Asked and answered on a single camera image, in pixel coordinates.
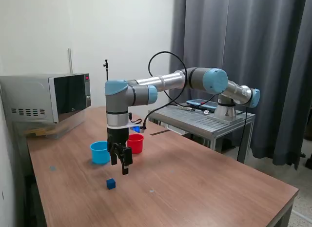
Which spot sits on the black chair base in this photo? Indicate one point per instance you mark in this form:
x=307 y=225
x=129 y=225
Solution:
x=307 y=162

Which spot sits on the silver microwave oven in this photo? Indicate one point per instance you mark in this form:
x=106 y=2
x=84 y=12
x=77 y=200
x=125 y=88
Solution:
x=29 y=95

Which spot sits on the blue cube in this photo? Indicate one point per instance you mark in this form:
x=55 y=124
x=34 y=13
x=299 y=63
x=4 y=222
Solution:
x=111 y=184

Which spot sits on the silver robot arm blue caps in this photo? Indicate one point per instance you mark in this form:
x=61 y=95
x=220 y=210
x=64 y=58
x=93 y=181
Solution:
x=170 y=80

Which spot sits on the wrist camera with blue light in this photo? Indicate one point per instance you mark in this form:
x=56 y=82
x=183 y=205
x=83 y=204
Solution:
x=137 y=128

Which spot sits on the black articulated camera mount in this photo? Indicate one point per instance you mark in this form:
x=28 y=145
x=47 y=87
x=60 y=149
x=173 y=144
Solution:
x=106 y=68

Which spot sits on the red plastic cup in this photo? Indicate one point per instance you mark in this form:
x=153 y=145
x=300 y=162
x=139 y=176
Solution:
x=136 y=145

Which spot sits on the wooden boards stack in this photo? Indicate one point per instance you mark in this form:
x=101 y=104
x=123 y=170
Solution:
x=39 y=132

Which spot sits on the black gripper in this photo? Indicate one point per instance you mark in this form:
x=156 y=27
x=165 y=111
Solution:
x=117 y=135

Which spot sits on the white wall pipe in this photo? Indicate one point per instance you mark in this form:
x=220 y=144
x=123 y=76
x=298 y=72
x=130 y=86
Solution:
x=70 y=61

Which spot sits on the grey metal robot cart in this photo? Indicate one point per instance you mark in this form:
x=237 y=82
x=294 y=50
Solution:
x=202 y=119

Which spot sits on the grey curtain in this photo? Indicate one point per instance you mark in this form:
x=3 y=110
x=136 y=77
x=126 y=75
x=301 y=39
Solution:
x=280 y=41

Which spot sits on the blue plastic bin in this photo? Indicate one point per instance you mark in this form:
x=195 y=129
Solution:
x=98 y=153

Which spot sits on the blue teach pendant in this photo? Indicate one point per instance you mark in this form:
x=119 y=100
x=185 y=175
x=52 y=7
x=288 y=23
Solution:
x=195 y=102

